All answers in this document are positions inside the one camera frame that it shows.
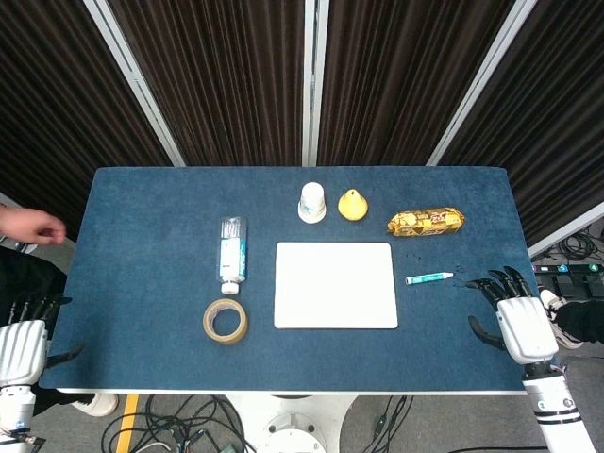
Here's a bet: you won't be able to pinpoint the black floor cable bundle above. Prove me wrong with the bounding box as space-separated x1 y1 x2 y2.
101 394 249 453

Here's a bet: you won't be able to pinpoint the brown packing tape roll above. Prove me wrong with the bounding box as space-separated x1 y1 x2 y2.
202 297 249 345

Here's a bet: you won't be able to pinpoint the teal marker pen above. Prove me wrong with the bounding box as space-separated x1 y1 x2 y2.
405 271 455 286

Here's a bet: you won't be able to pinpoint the white rectangular drawing board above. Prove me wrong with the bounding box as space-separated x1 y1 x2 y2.
274 242 399 330

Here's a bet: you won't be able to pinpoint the white paper cup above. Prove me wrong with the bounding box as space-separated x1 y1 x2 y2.
297 182 327 224

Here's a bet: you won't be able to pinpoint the clear plastic water bottle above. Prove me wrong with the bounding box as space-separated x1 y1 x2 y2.
216 215 248 295

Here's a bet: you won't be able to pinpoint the black cable with green light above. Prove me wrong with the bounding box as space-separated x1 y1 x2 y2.
372 395 408 441

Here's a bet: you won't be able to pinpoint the yellow pear-shaped toy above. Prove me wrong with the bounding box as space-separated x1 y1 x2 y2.
337 189 370 222

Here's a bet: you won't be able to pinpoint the white sneaker with plain toe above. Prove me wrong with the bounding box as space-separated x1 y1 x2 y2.
70 391 120 417

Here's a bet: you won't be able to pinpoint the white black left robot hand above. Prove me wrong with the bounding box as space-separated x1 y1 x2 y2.
0 293 85 386

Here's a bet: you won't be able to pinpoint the blue felt table mat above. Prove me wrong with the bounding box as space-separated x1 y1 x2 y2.
38 166 565 392

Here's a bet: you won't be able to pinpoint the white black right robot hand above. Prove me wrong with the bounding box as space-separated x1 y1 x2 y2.
465 266 561 365

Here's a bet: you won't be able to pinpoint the bare person hand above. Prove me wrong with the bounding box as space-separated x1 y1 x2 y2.
0 206 67 246

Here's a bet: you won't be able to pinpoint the white sneaker with black trim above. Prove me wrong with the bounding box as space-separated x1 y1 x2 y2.
539 288 584 350

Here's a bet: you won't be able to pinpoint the yellow brown snack packet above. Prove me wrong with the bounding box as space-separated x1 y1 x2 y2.
387 206 466 238

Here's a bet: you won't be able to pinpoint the black trouser leg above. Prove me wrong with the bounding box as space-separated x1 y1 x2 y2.
554 300 604 344

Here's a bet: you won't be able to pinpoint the black coiled cables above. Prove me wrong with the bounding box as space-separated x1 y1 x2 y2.
559 226 603 261

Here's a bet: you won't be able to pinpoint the grey metal partition post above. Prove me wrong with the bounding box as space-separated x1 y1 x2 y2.
299 0 330 166
427 0 538 166
83 0 186 167

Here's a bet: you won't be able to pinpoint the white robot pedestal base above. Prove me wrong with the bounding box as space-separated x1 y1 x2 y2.
225 394 356 453

